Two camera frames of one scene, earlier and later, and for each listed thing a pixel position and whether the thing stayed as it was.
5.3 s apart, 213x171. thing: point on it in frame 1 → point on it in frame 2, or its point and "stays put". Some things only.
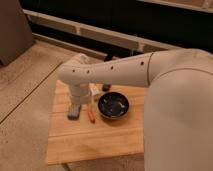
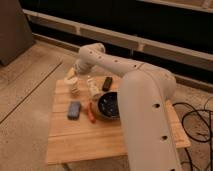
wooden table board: (74, 141) stays put
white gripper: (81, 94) → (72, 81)
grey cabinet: (16, 34) stays put
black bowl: (113, 105) stays put
